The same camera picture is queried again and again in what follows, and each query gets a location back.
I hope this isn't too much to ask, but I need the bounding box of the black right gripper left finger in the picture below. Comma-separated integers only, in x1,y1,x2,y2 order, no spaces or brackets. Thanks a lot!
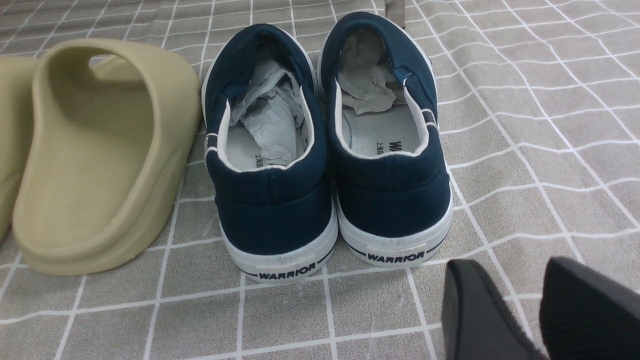
441,259,547,360

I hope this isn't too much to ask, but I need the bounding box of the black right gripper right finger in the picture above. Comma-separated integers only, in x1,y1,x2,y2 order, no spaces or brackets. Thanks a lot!
539,256,640,360

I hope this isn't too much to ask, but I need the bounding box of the stainless steel shoe rack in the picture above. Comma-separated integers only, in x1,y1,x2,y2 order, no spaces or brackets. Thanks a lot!
384,0,406,28

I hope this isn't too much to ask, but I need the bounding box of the grey checked tablecloth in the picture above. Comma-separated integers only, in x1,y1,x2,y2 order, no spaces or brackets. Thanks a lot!
1,0,640,360

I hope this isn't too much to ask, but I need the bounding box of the navy slip-on shoe right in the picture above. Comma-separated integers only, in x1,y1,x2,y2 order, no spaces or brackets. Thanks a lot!
317,11,453,269

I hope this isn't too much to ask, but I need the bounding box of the navy slip-on shoe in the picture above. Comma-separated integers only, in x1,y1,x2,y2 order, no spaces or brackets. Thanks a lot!
201,23,339,284
317,11,453,269

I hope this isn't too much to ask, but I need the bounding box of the navy slip-on shoe left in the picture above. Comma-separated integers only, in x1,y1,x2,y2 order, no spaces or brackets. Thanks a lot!
201,23,339,284

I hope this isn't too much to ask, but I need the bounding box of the olive slide slipper right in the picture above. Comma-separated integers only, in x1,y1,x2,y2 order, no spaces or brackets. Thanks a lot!
12,38,202,276

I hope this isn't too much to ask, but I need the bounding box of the olive slide slipper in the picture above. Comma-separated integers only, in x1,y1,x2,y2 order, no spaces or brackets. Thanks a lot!
0,56,38,242
12,38,202,276

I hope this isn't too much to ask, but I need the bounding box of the olive slide slipper left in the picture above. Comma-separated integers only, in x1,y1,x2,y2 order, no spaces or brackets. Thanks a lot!
0,56,38,242

